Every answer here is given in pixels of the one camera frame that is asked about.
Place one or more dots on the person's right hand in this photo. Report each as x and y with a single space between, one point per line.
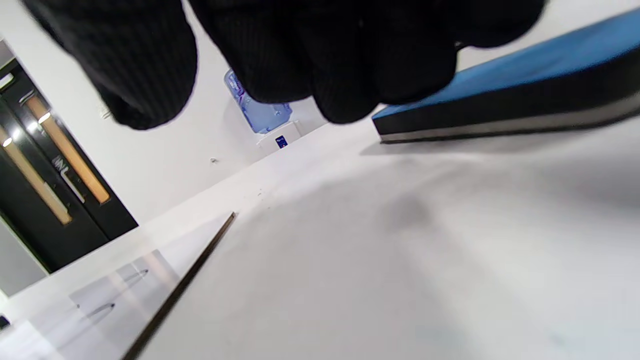
325 45

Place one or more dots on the white water dispenser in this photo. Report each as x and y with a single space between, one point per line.
280 139

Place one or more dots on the black door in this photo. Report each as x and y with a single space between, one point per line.
60 200

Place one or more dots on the blue whiteboard eraser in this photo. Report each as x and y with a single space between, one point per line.
525 90

